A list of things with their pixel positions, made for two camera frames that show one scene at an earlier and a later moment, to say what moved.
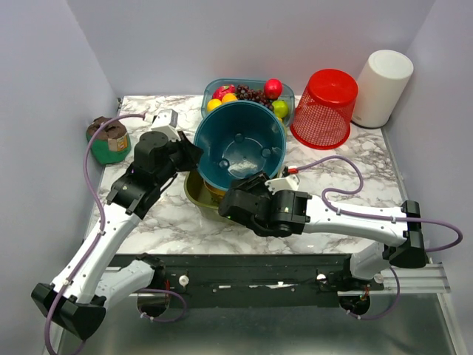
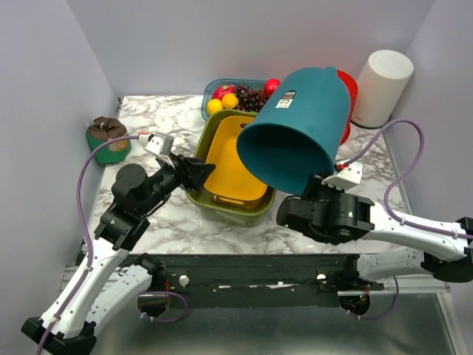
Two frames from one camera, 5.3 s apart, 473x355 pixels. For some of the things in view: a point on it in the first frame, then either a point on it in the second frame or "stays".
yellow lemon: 213,103 stays
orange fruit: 229,97 stays
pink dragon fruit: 223,89 stays
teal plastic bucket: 239,138 → 298,129
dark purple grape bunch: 244,92 stays
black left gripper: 192,152 → 190,172
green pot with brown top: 111,143 stays
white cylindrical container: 380,86 stays
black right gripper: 247,183 → 314,184
